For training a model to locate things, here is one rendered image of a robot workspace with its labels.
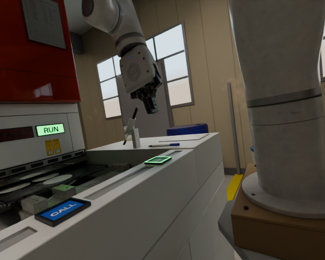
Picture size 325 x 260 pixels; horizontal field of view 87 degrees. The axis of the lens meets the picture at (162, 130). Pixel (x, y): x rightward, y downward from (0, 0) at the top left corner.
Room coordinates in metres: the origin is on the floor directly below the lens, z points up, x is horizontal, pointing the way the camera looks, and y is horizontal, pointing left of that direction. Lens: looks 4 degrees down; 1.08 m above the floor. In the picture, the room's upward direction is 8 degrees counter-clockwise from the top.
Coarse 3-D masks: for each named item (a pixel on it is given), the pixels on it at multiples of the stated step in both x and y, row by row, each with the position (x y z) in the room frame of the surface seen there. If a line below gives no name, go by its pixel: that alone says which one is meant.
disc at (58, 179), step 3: (69, 174) 0.70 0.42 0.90; (54, 177) 0.69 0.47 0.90; (57, 177) 0.68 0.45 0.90; (60, 177) 0.68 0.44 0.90; (63, 177) 0.67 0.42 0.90; (66, 177) 0.66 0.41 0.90; (69, 177) 0.66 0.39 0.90; (48, 180) 0.66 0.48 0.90; (51, 180) 0.66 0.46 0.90; (54, 180) 0.65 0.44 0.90; (57, 180) 0.64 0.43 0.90; (60, 180) 0.64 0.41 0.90; (63, 180) 0.63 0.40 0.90; (45, 183) 0.63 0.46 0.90; (48, 183) 0.62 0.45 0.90; (51, 183) 0.61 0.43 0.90
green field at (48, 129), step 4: (56, 124) 0.80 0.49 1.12; (60, 124) 0.82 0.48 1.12; (40, 128) 0.75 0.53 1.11; (44, 128) 0.76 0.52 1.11; (48, 128) 0.77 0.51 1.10; (52, 128) 0.79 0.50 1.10; (56, 128) 0.80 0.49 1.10; (60, 128) 0.82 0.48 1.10; (40, 132) 0.74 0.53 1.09; (44, 132) 0.76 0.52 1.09; (48, 132) 0.77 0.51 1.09; (52, 132) 0.78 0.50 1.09; (56, 132) 0.80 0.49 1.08; (60, 132) 0.81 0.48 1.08
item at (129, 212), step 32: (192, 160) 0.55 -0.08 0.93; (96, 192) 0.31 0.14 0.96; (128, 192) 0.30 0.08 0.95; (160, 192) 0.38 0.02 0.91; (192, 192) 0.52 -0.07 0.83; (32, 224) 0.22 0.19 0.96; (64, 224) 0.21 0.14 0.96; (96, 224) 0.24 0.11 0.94; (128, 224) 0.29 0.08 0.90; (160, 224) 0.36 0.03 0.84; (0, 256) 0.17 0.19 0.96; (32, 256) 0.17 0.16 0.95; (64, 256) 0.20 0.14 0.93; (96, 256) 0.23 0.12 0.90; (128, 256) 0.28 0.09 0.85
